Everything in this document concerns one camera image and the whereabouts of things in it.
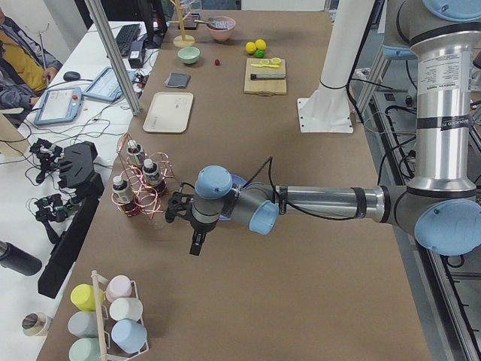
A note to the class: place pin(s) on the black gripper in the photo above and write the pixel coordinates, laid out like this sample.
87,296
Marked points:
199,227

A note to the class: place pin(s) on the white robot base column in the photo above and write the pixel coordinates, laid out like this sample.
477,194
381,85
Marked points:
327,109

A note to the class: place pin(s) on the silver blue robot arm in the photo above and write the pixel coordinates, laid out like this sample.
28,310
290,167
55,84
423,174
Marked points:
437,207

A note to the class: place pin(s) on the blue round plate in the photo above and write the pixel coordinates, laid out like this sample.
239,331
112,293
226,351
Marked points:
239,182

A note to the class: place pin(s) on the pink cup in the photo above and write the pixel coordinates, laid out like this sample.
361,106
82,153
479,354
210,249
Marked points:
118,287

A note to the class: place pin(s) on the dark drink bottle middle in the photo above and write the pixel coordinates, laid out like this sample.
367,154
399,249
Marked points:
153,177

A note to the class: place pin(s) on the dark drink bottle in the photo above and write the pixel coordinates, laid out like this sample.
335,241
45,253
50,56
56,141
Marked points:
136,154
123,195
153,177

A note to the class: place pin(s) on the dark drink bottle front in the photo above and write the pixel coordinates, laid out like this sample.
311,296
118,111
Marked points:
123,195

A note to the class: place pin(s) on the cream cup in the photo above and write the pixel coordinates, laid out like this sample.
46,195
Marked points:
126,308

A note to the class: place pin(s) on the blue cup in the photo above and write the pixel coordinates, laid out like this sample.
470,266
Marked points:
129,335

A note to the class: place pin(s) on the dark drink bottle back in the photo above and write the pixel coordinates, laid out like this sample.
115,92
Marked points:
136,154

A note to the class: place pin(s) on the yellow cup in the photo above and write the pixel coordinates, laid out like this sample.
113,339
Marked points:
82,296

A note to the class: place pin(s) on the grey cup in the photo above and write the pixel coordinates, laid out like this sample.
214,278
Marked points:
83,324

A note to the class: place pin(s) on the cream rabbit tray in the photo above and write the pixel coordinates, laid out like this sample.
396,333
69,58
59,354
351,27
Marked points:
168,113

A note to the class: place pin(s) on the mint green cup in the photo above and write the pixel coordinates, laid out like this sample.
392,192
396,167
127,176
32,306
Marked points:
85,349

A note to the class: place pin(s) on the grey folded cloth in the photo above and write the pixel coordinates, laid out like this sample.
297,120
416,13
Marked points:
177,80

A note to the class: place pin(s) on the bamboo cutting board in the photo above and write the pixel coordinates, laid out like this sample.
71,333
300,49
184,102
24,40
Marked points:
265,87

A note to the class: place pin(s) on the tape roll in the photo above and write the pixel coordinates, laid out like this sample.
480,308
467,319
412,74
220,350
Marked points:
36,324

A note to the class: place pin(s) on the steel muddler black tip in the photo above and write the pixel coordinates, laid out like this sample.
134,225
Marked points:
267,76

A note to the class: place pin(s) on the black thermos bottle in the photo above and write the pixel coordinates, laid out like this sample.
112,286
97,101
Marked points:
18,260

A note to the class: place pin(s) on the blue teach pendant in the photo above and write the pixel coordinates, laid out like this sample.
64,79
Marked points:
59,106
105,87

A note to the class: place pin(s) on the green bowl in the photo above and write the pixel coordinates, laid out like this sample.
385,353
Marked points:
189,55

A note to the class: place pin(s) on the yellow plastic knife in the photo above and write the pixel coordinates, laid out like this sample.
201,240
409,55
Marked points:
265,65

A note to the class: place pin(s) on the black power adapter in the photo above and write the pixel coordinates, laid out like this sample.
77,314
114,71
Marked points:
136,54

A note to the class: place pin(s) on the yellow lemon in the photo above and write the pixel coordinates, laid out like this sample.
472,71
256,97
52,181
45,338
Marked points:
260,44
250,47

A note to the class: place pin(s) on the wooden mug tree stand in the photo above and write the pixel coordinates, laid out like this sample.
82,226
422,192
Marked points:
183,40

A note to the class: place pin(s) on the black computer mouse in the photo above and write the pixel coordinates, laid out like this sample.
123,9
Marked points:
71,76

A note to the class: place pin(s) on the pink bowl with ice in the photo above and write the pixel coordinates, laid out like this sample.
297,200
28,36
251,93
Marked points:
223,35

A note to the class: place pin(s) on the black keyboard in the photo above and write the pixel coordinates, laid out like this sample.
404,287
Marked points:
127,34

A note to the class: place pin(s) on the metal ice scoop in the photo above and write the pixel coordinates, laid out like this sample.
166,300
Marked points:
213,24

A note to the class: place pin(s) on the copper wire bottle rack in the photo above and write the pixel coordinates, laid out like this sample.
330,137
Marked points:
148,201

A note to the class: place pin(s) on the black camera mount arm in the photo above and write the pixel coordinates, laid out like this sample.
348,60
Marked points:
67,222

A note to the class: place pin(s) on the aluminium frame post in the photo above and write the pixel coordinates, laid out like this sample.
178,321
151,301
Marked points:
98,16

